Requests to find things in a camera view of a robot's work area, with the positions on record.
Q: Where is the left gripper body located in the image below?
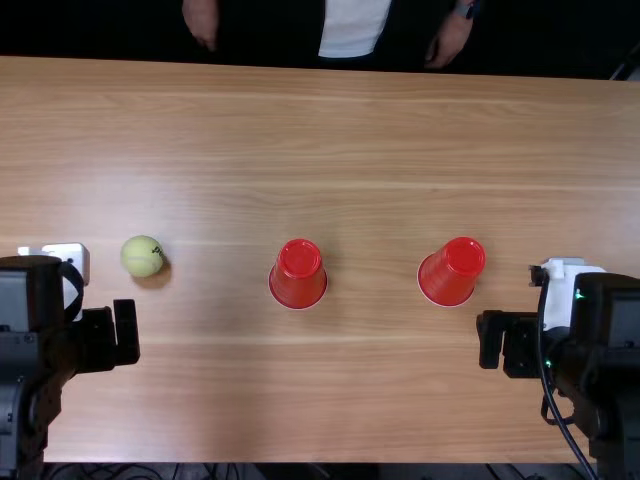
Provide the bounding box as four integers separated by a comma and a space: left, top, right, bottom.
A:
64, 306, 118, 375

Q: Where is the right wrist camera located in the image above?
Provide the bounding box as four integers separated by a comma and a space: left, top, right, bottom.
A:
528, 257, 607, 333

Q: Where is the yellow ball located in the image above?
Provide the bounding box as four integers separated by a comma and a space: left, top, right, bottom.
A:
119, 234, 166, 279

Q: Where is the black cable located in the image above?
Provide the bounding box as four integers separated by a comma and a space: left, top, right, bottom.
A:
536, 294, 600, 480
58, 260, 87, 322

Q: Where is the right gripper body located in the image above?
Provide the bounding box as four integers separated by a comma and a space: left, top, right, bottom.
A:
501, 311, 545, 379

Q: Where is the red cup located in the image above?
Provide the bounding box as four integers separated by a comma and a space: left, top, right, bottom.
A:
268, 237, 329, 311
416, 236, 487, 308

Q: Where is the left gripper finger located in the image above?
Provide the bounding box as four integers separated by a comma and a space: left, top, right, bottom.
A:
112, 298, 141, 367

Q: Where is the person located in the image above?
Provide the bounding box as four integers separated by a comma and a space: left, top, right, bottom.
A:
180, 0, 484, 72

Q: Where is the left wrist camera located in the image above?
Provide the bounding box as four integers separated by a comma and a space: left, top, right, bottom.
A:
17, 242, 92, 322

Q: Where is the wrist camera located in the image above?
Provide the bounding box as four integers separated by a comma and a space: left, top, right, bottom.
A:
17, 242, 92, 322
528, 257, 607, 333

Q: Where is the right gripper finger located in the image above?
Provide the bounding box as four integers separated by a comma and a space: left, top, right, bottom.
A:
476, 309, 505, 371

